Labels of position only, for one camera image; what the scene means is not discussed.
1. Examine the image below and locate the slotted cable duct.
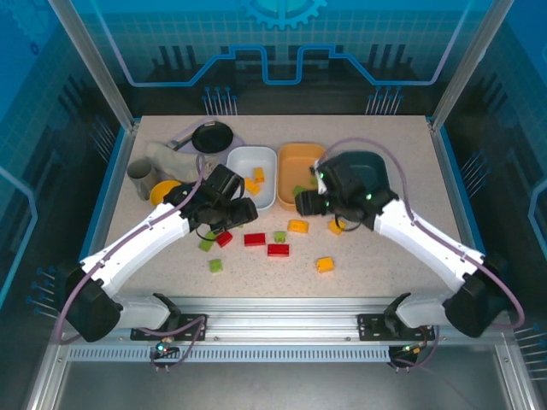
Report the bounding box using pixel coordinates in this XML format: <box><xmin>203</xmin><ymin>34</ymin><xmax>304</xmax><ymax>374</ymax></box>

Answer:
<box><xmin>68</xmin><ymin>345</ymin><xmax>397</xmax><ymax>364</ymax></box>

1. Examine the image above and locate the blue printed back panel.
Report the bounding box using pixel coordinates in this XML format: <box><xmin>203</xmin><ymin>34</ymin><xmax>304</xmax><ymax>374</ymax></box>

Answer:
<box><xmin>72</xmin><ymin>0</ymin><xmax>475</xmax><ymax>116</ymax></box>

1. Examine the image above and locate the dark teal container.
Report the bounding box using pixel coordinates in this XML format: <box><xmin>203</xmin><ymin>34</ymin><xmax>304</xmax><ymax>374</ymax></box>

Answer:
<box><xmin>322</xmin><ymin>149</ymin><xmax>393</xmax><ymax>196</ymax></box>

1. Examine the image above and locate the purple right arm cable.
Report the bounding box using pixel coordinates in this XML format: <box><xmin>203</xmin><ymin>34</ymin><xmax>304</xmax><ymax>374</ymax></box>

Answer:
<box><xmin>318</xmin><ymin>137</ymin><xmax>526</xmax><ymax>332</ymax></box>

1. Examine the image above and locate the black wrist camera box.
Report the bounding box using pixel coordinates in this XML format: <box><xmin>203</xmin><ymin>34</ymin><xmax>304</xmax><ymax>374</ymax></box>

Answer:
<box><xmin>315</xmin><ymin>155</ymin><xmax>359</xmax><ymax>194</ymax></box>
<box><xmin>204</xmin><ymin>163</ymin><xmax>245</xmax><ymax>201</ymax></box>

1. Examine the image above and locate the yellow bowl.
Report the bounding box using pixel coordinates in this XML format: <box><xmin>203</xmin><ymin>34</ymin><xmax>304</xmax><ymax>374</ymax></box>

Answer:
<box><xmin>149</xmin><ymin>179</ymin><xmax>184</xmax><ymax>206</ymax></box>

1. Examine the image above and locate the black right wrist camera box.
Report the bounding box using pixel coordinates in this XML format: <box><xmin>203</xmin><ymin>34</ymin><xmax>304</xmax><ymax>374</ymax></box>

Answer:
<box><xmin>315</xmin><ymin>155</ymin><xmax>359</xmax><ymax>194</ymax></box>

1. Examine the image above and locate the aluminium mounting rail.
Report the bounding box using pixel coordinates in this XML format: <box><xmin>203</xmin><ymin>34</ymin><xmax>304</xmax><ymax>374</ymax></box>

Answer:
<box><xmin>59</xmin><ymin>294</ymin><xmax>514</xmax><ymax>347</ymax></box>

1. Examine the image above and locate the white container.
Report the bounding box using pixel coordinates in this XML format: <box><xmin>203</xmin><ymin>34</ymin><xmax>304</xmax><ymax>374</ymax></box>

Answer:
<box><xmin>225</xmin><ymin>145</ymin><xmax>278</xmax><ymax>213</ymax></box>

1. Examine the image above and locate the small LED circuit board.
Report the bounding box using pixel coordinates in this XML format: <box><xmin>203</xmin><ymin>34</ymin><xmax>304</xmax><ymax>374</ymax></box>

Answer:
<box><xmin>152</xmin><ymin>339</ymin><xmax>180</xmax><ymax>360</ymax></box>
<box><xmin>397</xmin><ymin>343</ymin><xmax>428</xmax><ymax>360</ymax></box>

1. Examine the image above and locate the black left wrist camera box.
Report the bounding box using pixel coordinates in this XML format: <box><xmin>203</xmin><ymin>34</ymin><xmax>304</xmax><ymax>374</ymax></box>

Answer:
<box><xmin>204</xmin><ymin>163</ymin><xmax>245</xmax><ymax>201</ymax></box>

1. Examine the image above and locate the black plate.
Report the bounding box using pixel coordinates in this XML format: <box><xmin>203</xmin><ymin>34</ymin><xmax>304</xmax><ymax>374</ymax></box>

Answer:
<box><xmin>191</xmin><ymin>120</ymin><xmax>234</xmax><ymax>155</ymax></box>

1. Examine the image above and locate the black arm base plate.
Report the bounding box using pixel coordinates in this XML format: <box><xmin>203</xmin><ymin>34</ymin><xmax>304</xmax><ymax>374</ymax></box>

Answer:
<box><xmin>130</xmin><ymin>313</ymin><xmax>209</xmax><ymax>342</ymax></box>
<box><xmin>356</xmin><ymin>313</ymin><xmax>437</xmax><ymax>342</ymax></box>

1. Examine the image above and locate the long green lego brick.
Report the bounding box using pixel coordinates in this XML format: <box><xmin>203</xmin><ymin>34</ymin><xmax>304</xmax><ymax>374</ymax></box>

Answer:
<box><xmin>197</xmin><ymin>229</ymin><xmax>218</xmax><ymax>253</ymax></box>

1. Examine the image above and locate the blue table edge strip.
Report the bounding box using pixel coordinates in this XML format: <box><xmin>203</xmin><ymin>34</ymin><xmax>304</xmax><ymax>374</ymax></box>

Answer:
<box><xmin>79</xmin><ymin>126</ymin><xmax>140</xmax><ymax>274</ymax></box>
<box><xmin>433</xmin><ymin>123</ymin><xmax>488</xmax><ymax>257</ymax></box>

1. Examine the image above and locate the grey cup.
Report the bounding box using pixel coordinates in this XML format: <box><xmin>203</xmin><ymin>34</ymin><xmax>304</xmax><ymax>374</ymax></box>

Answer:
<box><xmin>126</xmin><ymin>158</ymin><xmax>160</xmax><ymax>202</ymax></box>

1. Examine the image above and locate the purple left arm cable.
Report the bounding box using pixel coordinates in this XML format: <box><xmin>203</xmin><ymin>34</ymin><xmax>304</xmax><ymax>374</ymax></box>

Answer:
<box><xmin>53</xmin><ymin>153</ymin><xmax>210</xmax><ymax>346</ymax></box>

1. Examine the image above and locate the beige cloth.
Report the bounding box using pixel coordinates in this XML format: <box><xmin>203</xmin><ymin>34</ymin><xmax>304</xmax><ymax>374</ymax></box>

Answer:
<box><xmin>144</xmin><ymin>141</ymin><xmax>219</xmax><ymax>180</ymax></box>

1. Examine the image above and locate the tan container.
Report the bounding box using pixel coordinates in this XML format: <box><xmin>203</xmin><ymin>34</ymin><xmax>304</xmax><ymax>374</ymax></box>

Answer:
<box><xmin>276</xmin><ymin>143</ymin><xmax>326</xmax><ymax>213</ymax></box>

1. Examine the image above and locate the aluminium frame post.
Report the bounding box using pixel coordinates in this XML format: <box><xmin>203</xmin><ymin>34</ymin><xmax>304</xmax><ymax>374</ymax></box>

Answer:
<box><xmin>47</xmin><ymin>0</ymin><xmax>140</xmax><ymax>132</ymax></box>
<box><xmin>430</xmin><ymin>0</ymin><xmax>501</xmax><ymax>132</ymax></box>

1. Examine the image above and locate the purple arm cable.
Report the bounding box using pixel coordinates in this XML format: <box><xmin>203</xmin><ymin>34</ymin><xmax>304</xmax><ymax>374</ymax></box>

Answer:
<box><xmin>53</xmin><ymin>153</ymin><xmax>210</xmax><ymax>346</ymax></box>
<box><xmin>318</xmin><ymin>137</ymin><xmax>526</xmax><ymax>332</ymax></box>

